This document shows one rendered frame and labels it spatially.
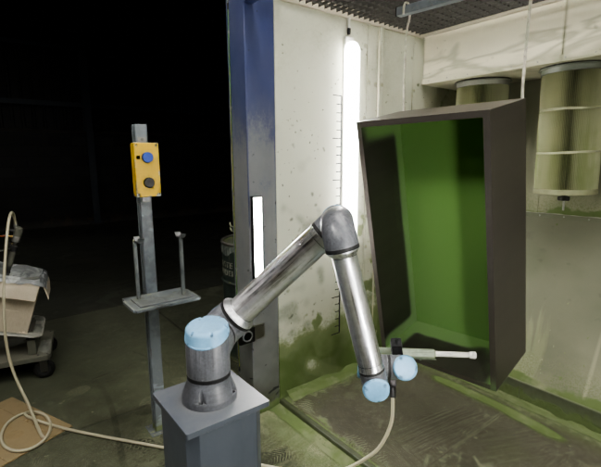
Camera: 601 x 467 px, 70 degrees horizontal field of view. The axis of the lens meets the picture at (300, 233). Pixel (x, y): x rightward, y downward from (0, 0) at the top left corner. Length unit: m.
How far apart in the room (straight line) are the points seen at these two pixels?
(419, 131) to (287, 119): 0.71
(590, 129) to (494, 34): 0.79
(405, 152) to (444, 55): 1.09
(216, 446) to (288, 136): 1.58
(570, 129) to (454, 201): 0.91
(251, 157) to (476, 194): 1.13
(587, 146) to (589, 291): 0.83
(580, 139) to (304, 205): 1.57
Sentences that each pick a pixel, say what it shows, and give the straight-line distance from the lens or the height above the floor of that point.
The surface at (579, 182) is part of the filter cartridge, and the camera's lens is 2.88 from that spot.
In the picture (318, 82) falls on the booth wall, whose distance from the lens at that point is 2.59.
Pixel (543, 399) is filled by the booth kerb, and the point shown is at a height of 0.11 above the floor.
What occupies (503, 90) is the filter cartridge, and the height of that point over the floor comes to 1.90.
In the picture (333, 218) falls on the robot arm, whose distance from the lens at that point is 1.41.
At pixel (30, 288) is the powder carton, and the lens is 3.32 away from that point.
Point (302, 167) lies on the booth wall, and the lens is 2.48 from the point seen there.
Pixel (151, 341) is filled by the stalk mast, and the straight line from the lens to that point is 2.44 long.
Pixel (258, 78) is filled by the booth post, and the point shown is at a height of 1.88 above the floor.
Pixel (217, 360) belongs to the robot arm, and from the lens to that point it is 1.51.
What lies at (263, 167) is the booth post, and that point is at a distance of 2.32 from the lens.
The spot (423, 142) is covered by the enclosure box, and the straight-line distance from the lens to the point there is 2.24.
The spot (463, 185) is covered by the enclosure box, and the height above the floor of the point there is 1.34.
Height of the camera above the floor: 1.47
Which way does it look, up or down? 10 degrees down
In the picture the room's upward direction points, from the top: straight up
